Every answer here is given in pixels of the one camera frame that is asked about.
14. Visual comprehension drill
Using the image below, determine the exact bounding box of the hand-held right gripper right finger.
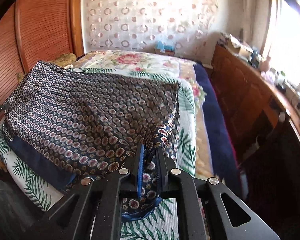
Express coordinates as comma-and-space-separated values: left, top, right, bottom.
156, 146, 280, 240

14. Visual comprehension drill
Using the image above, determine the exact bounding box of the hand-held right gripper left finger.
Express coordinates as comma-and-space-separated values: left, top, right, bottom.
44, 144, 145, 240

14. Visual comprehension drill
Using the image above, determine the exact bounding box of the navy circle-patterned blouse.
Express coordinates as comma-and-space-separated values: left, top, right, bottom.
1, 60, 180, 220

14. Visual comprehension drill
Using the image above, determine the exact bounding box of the yellow patterned pillow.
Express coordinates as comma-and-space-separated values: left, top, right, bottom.
51, 53, 77, 68

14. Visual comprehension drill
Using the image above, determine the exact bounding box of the navy plush blanket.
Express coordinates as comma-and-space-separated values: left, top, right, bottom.
195, 64, 243, 180

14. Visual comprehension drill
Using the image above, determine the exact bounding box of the wooden slatted wardrobe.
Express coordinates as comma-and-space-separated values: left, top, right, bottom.
0, 0, 83, 145

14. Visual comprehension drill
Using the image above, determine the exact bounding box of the long wooden cabinet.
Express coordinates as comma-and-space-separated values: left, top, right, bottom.
210, 44, 300, 168

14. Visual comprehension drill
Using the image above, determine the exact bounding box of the cardboard box with blue tissue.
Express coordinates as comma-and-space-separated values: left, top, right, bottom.
154, 41, 175, 57

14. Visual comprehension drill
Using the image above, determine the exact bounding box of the pink bottle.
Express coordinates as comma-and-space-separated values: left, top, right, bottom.
261, 56, 272, 72

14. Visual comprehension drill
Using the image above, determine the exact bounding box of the open cardboard box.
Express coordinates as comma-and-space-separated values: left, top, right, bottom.
225, 34, 253, 58

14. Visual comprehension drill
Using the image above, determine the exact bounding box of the pink circle-patterned sheer cloth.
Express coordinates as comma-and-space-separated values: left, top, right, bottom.
81, 0, 218, 63

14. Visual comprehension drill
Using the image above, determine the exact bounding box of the wooden framed window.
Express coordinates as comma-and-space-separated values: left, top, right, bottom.
262, 0, 300, 90

